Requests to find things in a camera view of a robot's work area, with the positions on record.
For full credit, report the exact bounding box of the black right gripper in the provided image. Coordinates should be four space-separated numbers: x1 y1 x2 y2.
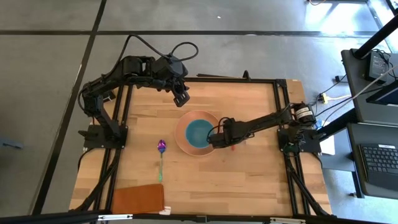
206 117 249 149

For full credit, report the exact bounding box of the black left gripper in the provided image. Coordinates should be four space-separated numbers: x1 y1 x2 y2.
151 54 191 108

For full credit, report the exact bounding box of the teal bowl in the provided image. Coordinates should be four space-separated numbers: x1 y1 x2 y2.
185 119 216 149

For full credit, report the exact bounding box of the orange round plate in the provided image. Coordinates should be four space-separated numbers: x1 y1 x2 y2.
174 110 222 157

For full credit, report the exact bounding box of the white paper sheet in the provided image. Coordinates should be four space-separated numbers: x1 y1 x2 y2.
319 134 336 156

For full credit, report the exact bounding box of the grey equipment cart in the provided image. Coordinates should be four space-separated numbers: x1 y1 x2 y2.
340 49 398 200

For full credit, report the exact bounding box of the black computer keyboard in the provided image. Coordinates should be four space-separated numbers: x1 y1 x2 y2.
358 143 398 192

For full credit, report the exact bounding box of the black power adapter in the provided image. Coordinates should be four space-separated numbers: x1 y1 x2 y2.
368 50 391 81

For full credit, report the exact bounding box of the black diagonal pole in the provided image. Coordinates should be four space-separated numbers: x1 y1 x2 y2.
353 14 398 59

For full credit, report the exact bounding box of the black metal table frame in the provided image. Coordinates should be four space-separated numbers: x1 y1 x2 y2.
30 70 338 224

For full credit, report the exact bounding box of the iridescent spoon with green handle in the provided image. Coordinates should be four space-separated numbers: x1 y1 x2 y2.
157 139 167 184

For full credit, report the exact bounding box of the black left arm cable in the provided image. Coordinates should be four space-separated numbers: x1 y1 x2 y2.
105 33 200 78

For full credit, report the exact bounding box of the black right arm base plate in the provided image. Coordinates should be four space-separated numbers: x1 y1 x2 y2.
277 127 322 154

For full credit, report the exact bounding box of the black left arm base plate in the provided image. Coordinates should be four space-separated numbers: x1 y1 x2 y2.
77 124 129 150

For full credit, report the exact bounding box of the silver frame bracket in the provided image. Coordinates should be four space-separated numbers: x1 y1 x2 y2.
269 217 307 224
97 213 134 222

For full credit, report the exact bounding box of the black floor cable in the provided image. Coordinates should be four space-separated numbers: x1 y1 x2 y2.
307 73 349 118

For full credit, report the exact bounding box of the grey cable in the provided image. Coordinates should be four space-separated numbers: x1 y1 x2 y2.
328 65 398 108

